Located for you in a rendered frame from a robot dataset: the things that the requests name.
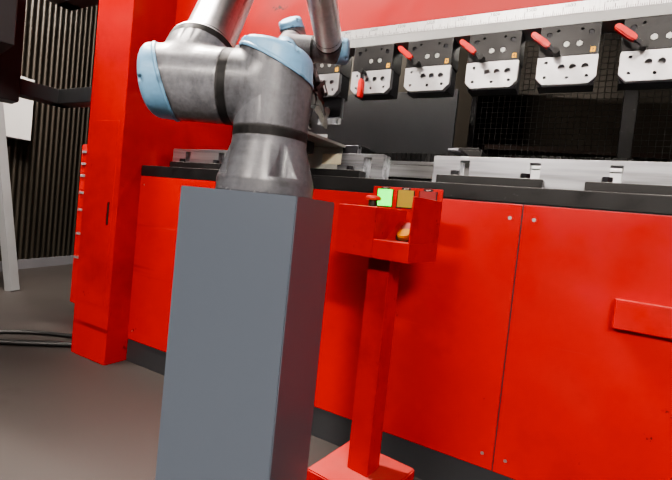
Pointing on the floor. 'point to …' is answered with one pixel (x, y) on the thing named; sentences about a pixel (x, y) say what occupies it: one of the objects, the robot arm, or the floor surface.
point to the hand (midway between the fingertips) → (316, 126)
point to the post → (627, 124)
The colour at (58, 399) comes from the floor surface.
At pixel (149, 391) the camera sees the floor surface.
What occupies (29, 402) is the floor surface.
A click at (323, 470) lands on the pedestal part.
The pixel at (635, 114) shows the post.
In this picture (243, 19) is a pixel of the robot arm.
